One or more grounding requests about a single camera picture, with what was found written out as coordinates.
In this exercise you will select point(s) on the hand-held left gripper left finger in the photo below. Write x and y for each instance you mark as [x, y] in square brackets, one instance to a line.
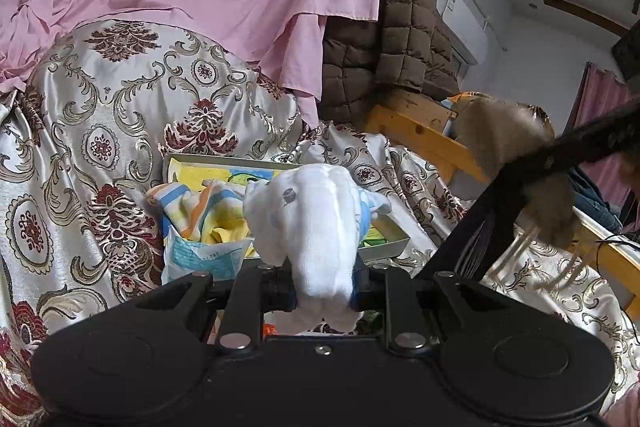
[280, 292]

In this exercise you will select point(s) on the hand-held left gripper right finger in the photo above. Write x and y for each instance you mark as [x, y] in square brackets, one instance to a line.
[365, 292]

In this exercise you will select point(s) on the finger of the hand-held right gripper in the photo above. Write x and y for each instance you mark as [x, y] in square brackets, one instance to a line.
[575, 149]
[480, 227]

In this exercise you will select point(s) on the white cloth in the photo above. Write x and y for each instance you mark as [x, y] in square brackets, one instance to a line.
[315, 217]

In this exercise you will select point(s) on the striped soft cloth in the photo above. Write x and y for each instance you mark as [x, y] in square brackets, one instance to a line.
[200, 207]

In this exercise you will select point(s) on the tray with colourful cloths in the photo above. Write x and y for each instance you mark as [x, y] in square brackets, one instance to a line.
[200, 167]

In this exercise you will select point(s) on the pink curtain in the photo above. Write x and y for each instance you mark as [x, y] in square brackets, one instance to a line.
[600, 107]

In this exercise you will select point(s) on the dark clothes pile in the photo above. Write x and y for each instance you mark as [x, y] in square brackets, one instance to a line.
[595, 202]

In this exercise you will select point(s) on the white and blue wipes packet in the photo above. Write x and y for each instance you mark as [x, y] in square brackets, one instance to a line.
[205, 257]

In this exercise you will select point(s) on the white air conditioner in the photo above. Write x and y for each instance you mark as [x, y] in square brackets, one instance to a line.
[462, 22]

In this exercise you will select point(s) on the brown quilted jacket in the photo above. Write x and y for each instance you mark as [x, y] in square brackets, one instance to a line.
[405, 37]

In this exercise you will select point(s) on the floral satin blanket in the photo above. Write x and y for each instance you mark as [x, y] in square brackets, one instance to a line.
[100, 132]

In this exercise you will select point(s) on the wooden bed frame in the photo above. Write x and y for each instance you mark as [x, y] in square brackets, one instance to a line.
[425, 132]

